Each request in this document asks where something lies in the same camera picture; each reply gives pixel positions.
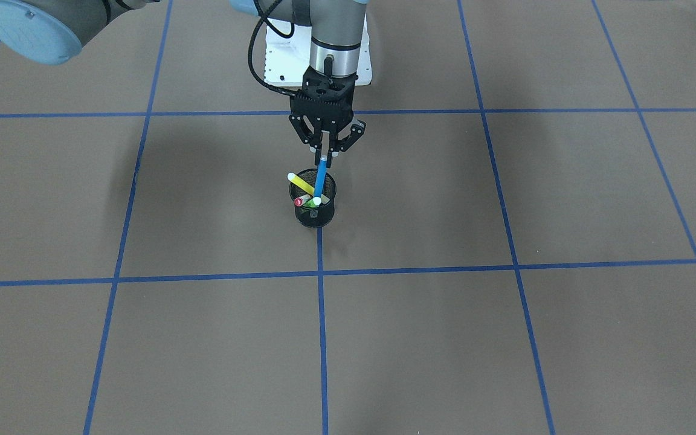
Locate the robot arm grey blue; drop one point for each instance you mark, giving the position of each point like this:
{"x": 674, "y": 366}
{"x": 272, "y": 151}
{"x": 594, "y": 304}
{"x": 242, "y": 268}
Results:
{"x": 53, "y": 32}

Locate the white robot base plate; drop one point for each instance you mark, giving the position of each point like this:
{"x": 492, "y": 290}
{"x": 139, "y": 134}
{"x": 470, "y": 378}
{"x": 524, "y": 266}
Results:
{"x": 286, "y": 60}

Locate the green highlighter pen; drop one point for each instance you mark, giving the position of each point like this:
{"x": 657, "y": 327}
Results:
{"x": 313, "y": 204}

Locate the yellow highlighter pen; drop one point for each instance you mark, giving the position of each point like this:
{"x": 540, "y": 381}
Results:
{"x": 296, "y": 180}

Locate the black mesh pen cup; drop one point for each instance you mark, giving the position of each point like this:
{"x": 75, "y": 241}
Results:
{"x": 309, "y": 212}

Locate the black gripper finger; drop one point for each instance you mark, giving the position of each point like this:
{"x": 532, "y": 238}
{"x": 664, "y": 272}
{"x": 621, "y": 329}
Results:
{"x": 309, "y": 132}
{"x": 336, "y": 145}

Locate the red capped white marker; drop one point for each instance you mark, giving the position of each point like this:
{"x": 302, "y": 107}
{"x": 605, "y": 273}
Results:
{"x": 300, "y": 201}

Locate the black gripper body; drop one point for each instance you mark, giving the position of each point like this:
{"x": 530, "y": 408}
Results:
{"x": 301, "y": 126}

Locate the blue marker pen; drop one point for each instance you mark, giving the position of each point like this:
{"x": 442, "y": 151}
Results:
{"x": 320, "y": 181}

